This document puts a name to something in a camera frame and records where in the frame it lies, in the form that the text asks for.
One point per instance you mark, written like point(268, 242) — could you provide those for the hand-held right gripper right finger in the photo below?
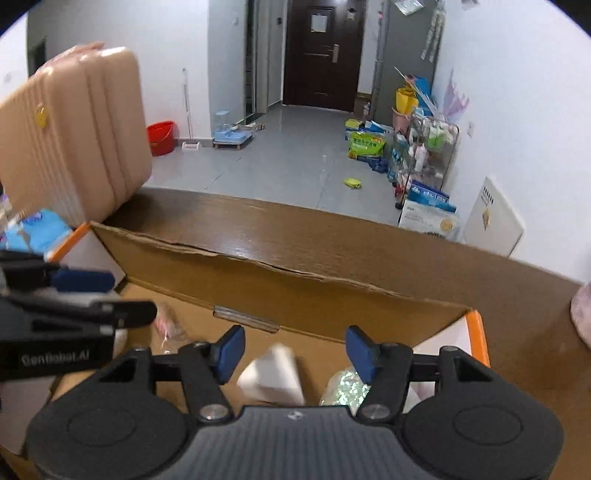
point(362, 353)

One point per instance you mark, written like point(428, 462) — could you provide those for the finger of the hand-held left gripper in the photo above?
point(83, 280)
point(129, 314)

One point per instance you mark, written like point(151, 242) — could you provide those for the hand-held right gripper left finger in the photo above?
point(229, 347)

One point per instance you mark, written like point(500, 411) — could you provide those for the iridescent ball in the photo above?
point(344, 387)

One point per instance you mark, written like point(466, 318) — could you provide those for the pink item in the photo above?
point(171, 325)

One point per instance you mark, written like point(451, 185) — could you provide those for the white foam cylinder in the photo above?
point(274, 376)

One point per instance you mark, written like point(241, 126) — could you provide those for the orange-edged cardboard box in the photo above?
point(277, 295)

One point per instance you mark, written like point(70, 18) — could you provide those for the blue tissue pack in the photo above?
point(46, 228)

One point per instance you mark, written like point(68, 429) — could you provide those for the white carton box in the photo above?
point(425, 221)

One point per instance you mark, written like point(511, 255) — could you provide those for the pink ribbed suitcase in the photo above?
point(78, 129)

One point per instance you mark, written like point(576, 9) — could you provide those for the red bucket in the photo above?
point(161, 138)

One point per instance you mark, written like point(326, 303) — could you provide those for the small yellow floor toy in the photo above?
point(352, 183)

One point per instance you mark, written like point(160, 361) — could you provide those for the blue packet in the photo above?
point(431, 196)

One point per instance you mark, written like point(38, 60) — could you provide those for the white panel board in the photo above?
point(494, 219)

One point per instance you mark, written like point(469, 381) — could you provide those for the white mop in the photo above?
point(188, 120)

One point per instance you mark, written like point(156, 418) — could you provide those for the blue pet water dispenser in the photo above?
point(228, 134)

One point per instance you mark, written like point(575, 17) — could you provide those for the green and yellow bag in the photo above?
point(366, 145)

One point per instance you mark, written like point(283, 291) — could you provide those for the pile of colourful packages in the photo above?
point(429, 152)

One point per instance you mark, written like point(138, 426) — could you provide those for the pink bin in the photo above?
point(400, 121)

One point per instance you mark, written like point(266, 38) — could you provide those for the dark brown door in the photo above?
point(323, 60)

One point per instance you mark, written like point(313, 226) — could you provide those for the grey refrigerator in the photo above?
point(406, 50)

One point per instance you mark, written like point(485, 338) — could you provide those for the purple wall stickers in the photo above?
point(455, 99)

